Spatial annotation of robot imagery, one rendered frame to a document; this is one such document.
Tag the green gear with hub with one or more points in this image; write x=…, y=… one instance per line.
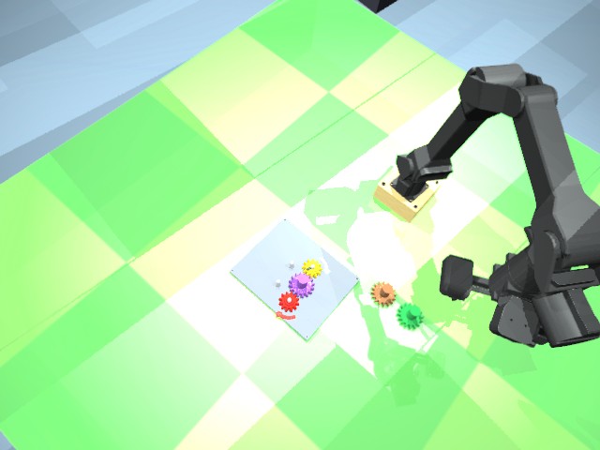
x=410, y=315

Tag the red curved arrow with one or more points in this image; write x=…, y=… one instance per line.
x=279, y=314

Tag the orange-brown gear with cylindrical hub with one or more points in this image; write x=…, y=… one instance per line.
x=383, y=294

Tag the purple gear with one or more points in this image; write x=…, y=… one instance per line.
x=301, y=285

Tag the red gear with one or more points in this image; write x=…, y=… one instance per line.
x=287, y=305

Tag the yellow gear with black stripe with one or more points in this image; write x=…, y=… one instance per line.
x=312, y=272

